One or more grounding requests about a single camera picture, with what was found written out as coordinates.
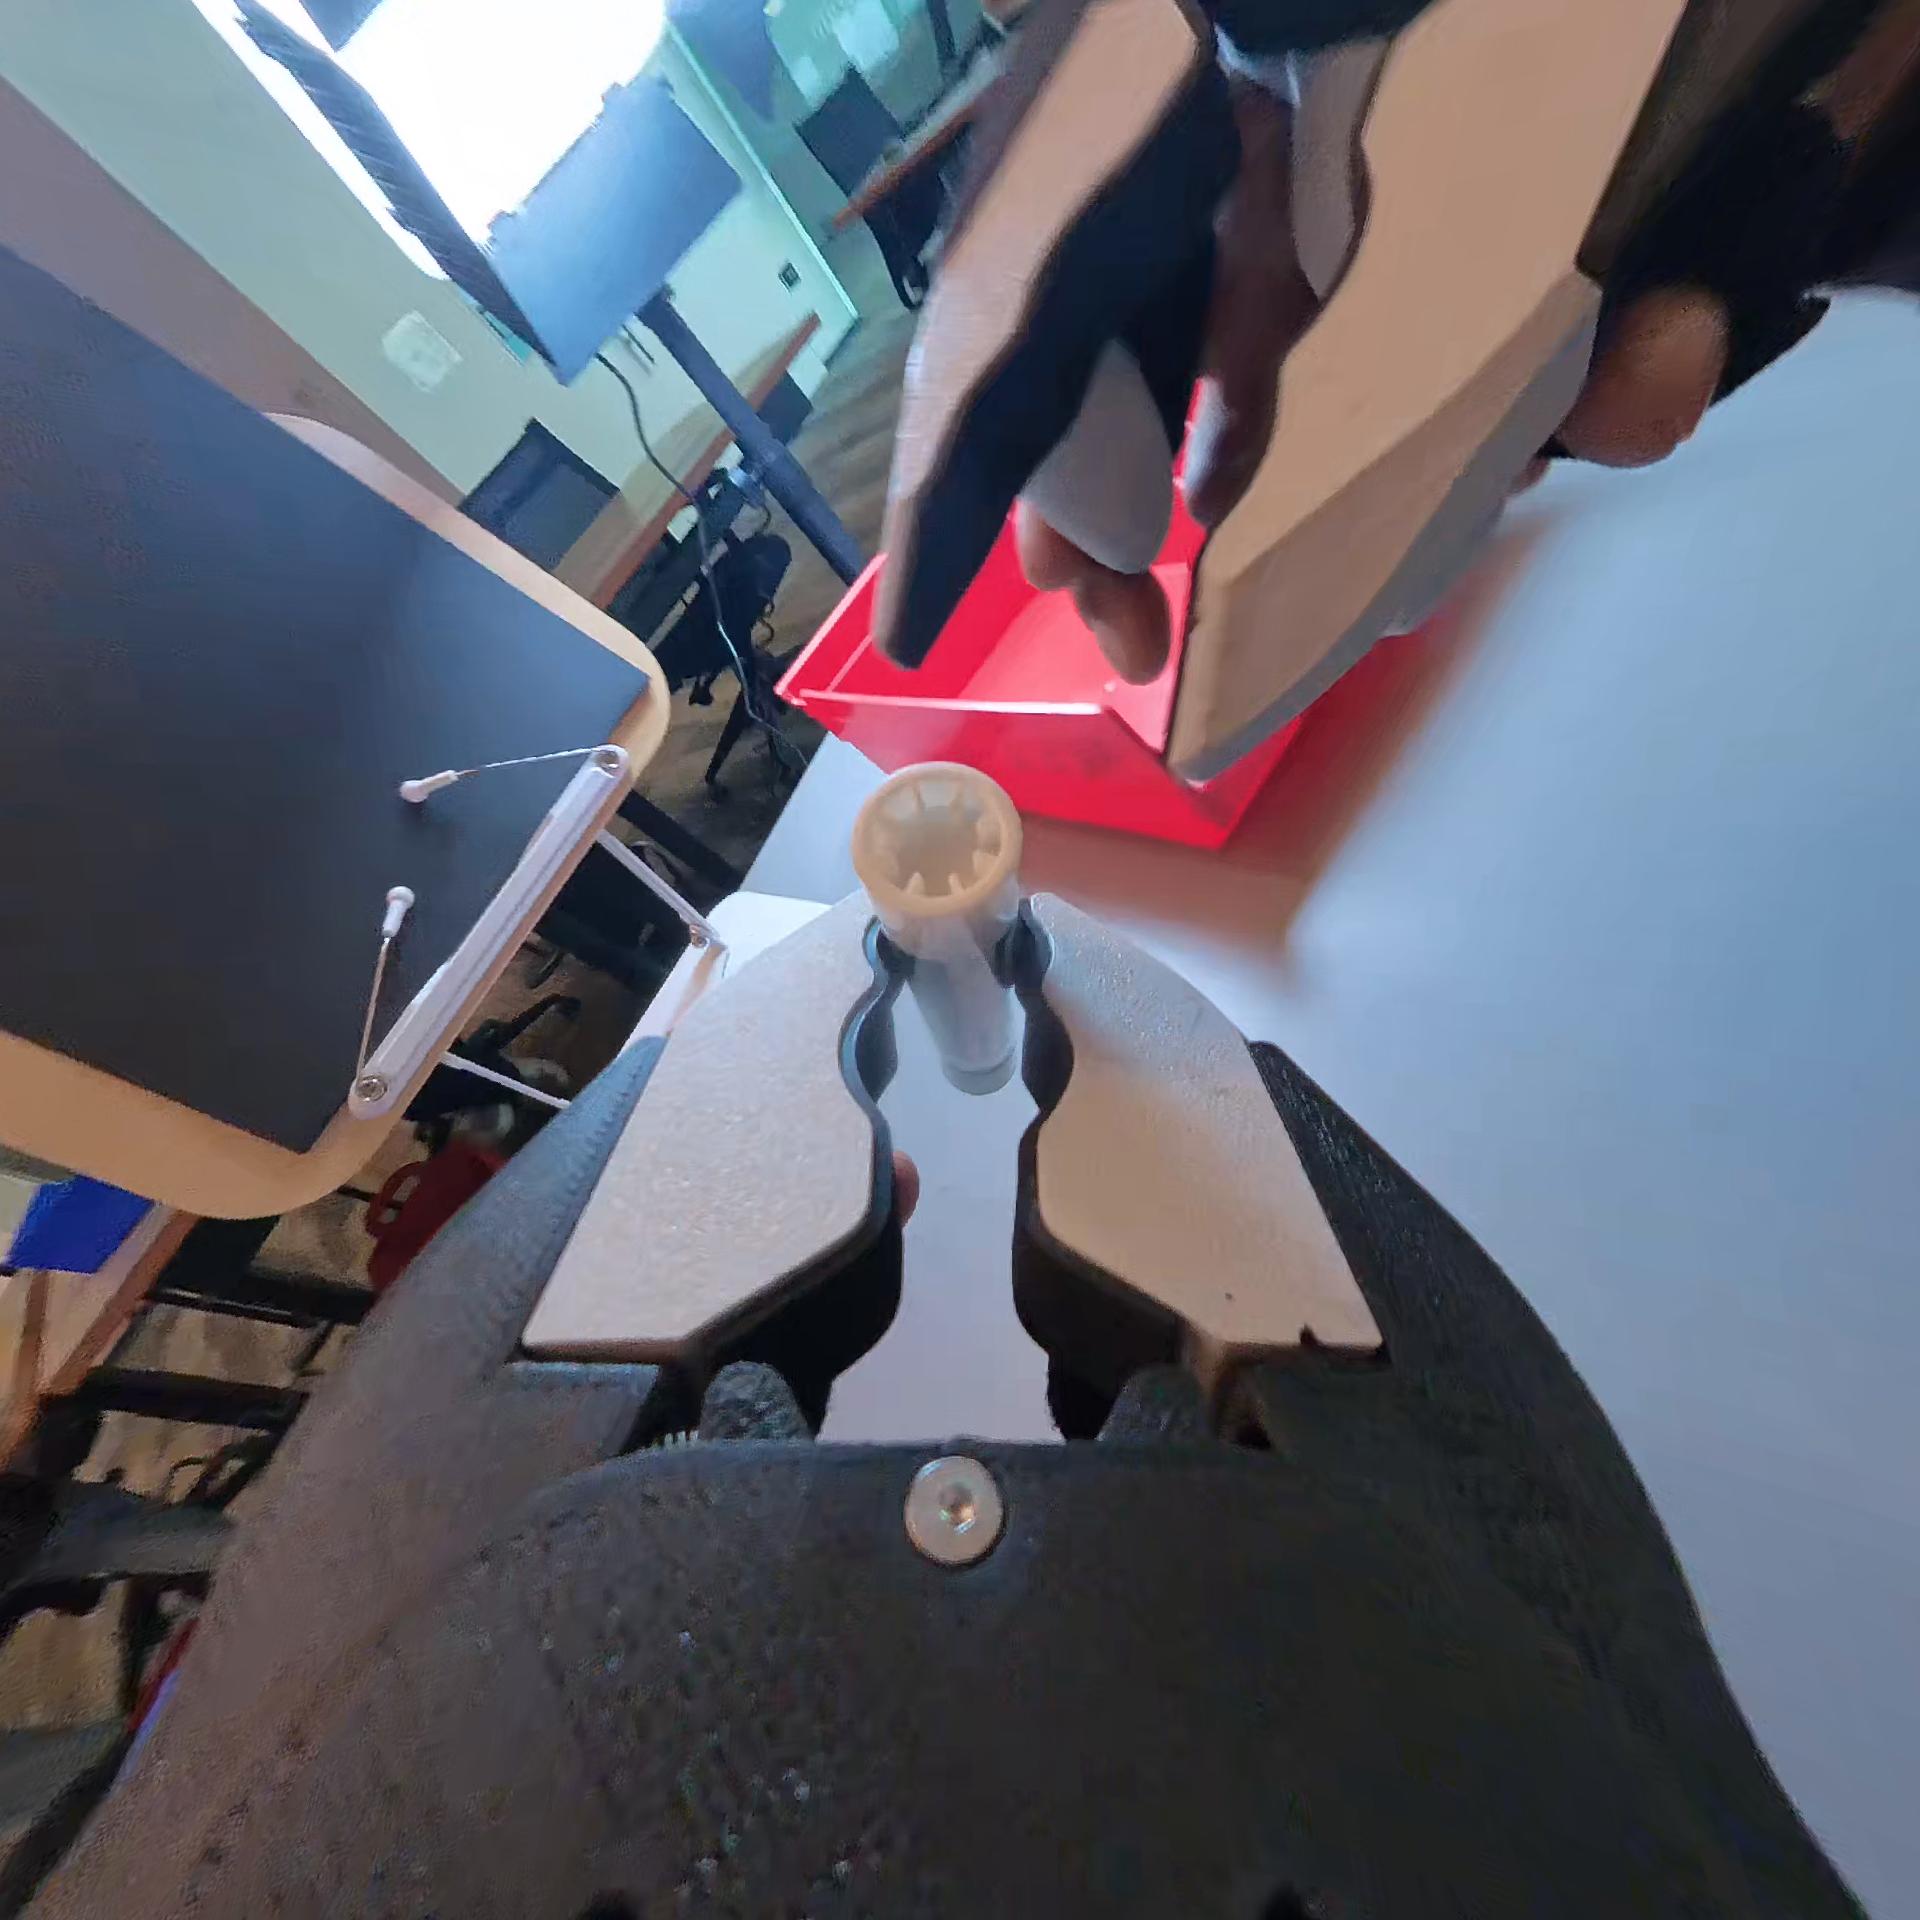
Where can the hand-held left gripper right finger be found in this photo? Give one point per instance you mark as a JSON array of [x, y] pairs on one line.
[[1185, 1185]]

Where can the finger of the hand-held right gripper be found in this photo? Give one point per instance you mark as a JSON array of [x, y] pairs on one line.
[[1440, 376], [1035, 181]]

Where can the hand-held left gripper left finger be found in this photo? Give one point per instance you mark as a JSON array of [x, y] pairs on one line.
[[721, 1185]]

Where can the green dry erase marker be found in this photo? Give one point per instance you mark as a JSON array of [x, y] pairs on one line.
[[938, 839]]

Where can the person's left hand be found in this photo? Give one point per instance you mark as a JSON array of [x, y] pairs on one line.
[[906, 1185]]

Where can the person's right hand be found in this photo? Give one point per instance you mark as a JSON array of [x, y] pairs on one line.
[[1109, 599]]

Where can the red bag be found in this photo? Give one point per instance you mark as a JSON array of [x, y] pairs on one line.
[[434, 1201]]

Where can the black light stand pole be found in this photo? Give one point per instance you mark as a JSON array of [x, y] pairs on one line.
[[750, 434]]

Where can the studio light panel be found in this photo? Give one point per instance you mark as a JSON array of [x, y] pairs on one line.
[[615, 210]]

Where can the black office chair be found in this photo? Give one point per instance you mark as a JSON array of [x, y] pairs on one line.
[[734, 586]]

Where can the red plastic bin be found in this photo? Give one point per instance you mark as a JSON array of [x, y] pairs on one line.
[[1019, 705]]

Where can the black board with wooden edge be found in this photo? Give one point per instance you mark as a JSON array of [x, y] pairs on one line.
[[271, 676]]

